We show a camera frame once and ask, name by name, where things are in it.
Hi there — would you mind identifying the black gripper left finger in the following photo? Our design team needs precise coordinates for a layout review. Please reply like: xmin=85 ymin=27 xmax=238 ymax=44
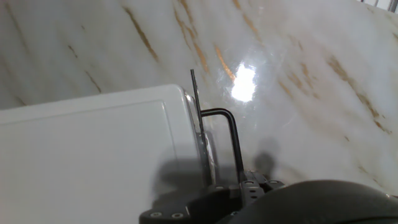
xmin=139 ymin=183 xmax=244 ymax=224

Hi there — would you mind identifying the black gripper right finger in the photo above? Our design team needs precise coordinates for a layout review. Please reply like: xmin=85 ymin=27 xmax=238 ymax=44
xmin=239 ymin=170 xmax=285 ymax=207

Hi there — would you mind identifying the white plastic drawer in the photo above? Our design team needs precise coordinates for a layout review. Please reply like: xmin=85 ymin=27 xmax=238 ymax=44
xmin=185 ymin=89 xmax=218 ymax=188

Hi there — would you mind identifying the white plastic drawer cabinet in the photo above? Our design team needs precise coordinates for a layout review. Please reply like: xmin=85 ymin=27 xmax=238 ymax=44
xmin=0 ymin=83 xmax=203 ymax=224

